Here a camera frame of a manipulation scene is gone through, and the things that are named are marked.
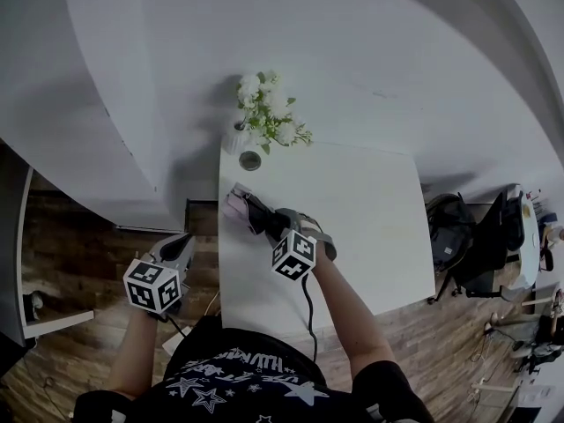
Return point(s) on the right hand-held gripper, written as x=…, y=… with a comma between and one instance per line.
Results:
x=294, y=254

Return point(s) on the black star print t-shirt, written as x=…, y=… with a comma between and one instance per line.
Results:
x=229, y=386

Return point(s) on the black office chair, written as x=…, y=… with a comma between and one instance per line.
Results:
x=489, y=254

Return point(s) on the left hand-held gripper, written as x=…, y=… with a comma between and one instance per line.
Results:
x=152, y=287

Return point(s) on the person's right forearm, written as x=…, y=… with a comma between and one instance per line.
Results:
x=348, y=315

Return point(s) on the white floor power strip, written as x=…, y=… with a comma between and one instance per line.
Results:
x=174, y=342

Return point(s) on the white round side table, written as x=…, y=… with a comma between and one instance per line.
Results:
x=529, y=236

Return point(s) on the round metal desk grommet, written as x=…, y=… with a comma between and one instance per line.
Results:
x=250, y=160

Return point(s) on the white ribbed vase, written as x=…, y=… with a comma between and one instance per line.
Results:
x=235, y=139

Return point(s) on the white flower bouquet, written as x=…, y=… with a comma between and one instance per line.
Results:
x=269, y=108

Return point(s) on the person's left forearm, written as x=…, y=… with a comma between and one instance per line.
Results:
x=132, y=355

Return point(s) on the black backpack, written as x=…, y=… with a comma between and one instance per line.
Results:
x=449, y=232

